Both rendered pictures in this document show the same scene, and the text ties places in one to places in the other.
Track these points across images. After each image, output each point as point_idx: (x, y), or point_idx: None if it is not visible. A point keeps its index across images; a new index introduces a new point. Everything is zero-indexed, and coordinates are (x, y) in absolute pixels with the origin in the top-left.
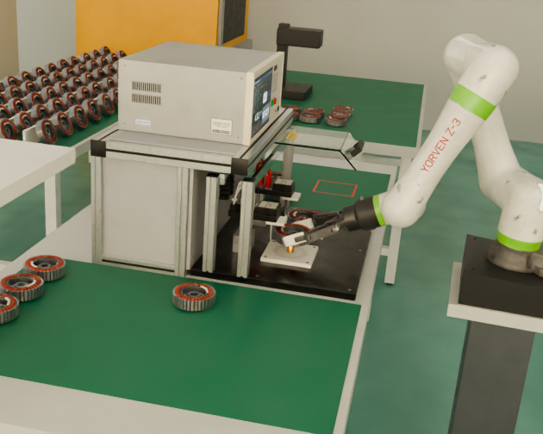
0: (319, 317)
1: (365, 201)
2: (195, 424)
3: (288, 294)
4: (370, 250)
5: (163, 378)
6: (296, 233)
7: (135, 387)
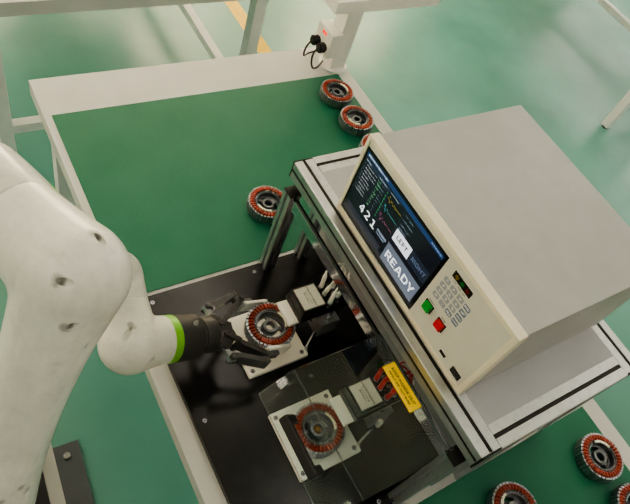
0: (153, 249)
1: (186, 317)
2: (143, 91)
3: (208, 271)
4: (203, 459)
5: (197, 117)
6: (253, 301)
7: (205, 104)
